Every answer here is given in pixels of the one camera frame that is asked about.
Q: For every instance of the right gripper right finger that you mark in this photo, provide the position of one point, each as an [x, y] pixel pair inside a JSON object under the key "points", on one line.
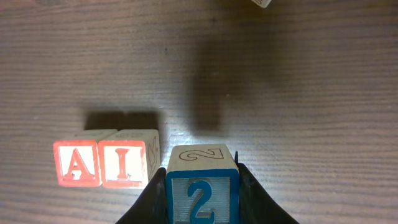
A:
{"points": [[256, 206]]}

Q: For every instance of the green R block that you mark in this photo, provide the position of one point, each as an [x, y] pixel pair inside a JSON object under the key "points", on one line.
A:
{"points": [[262, 3]]}

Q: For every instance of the red I block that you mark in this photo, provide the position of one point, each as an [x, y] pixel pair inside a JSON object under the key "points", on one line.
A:
{"points": [[129, 158]]}

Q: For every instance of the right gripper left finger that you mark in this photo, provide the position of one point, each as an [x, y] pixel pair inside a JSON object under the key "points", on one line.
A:
{"points": [[151, 206]]}

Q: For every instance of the red A block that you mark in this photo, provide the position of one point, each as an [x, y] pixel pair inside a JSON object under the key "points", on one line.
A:
{"points": [[77, 160]]}

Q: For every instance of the blue 2 block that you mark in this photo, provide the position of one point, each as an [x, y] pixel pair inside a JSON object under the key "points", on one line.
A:
{"points": [[202, 185]]}

